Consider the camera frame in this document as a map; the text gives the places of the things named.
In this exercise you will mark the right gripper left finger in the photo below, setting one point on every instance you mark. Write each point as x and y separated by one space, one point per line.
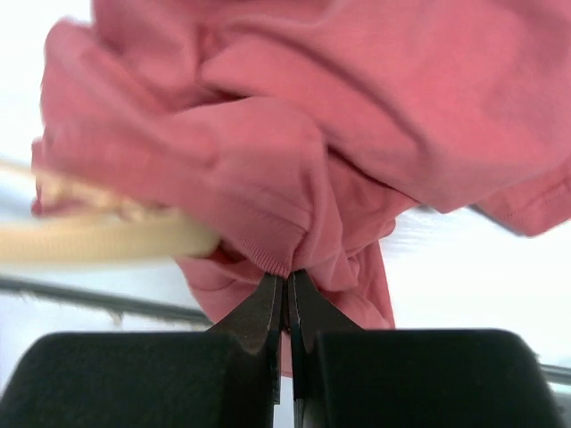
227 376

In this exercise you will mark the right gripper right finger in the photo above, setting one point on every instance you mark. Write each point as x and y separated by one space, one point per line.
346 376

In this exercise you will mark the peach plastic hanger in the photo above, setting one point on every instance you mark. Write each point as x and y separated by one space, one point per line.
107 227

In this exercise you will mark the red t shirt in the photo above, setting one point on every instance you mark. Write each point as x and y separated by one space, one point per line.
300 130

